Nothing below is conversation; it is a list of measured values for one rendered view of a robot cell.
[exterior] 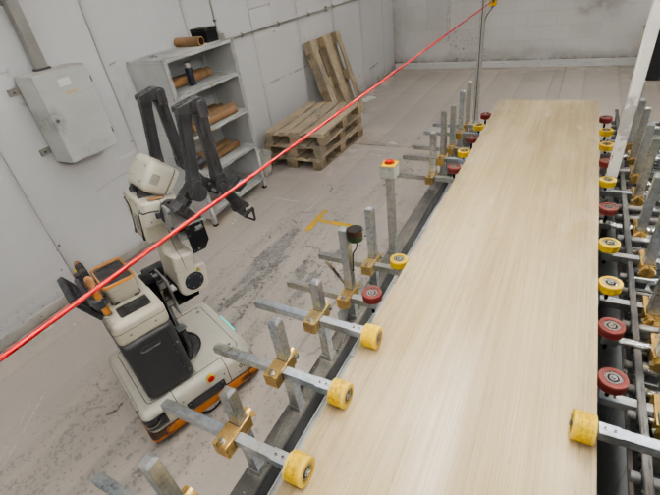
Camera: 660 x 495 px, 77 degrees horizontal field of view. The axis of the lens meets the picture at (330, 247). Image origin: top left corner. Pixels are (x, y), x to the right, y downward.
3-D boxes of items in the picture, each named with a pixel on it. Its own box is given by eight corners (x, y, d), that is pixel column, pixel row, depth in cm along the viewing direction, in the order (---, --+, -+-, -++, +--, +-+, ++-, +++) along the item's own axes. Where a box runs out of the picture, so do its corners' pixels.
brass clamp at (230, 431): (214, 452, 119) (209, 442, 116) (243, 412, 128) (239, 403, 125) (232, 461, 116) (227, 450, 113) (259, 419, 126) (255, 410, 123)
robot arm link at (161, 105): (145, 88, 207) (153, 90, 200) (156, 85, 210) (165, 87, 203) (176, 168, 232) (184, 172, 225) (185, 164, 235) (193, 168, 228)
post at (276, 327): (293, 414, 156) (266, 321, 129) (298, 407, 158) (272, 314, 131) (301, 417, 154) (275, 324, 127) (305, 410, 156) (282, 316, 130)
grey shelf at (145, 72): (184, 220, 435) (125, 61, 349) (236, 183, 499) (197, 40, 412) (216, 227, 416) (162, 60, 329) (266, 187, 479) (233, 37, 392)
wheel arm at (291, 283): (287, 289, 191) (286, 281, 189) (291, 284, 193) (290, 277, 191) (375, 311, 172) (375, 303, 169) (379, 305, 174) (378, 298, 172)
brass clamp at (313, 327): (302, 331, 154) (301, 321, 151) (320, 307, 163) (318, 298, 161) (317, 335, 151) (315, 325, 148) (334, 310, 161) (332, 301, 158)
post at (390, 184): (388, 254, 224) (383, 178, 199) (391, 249, 227) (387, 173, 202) (396, 255, 222) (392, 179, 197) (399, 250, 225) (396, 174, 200)
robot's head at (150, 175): (138, 191, 187) (151, 159, 185) (124, 179, 201) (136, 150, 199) (168, 200, 197) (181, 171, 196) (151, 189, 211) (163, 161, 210)
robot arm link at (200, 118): (183, 98, 180) (194, 102, 172) (195, 95, 182) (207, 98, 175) (210, 189, 203) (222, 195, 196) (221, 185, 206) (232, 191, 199)
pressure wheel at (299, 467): (283, 457, 107) (300, 443, 114) (279, 486, 108) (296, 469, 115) (302, 467, 105) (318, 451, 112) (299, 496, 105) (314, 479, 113)
